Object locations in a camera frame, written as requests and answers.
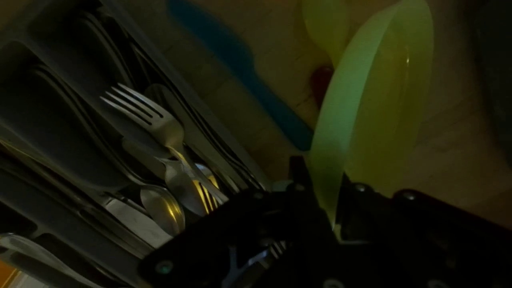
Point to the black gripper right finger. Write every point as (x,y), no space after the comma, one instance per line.
(385,217)

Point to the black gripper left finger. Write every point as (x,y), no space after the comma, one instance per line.
(298,212)

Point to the green plastic plate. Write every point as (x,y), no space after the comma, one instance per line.
(373,105)

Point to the silver fork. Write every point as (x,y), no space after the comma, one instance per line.
(154,120)
(210,192)

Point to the large silver spoon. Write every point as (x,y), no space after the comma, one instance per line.
(162,209)

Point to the blue spatula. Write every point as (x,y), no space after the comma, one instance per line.
(234,57)

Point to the silver table knife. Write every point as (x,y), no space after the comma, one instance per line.
(129,217)

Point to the yellow-green spatula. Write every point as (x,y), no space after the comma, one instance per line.
(325,25)

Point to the grey cutlery tray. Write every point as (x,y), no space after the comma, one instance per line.
(53,132)

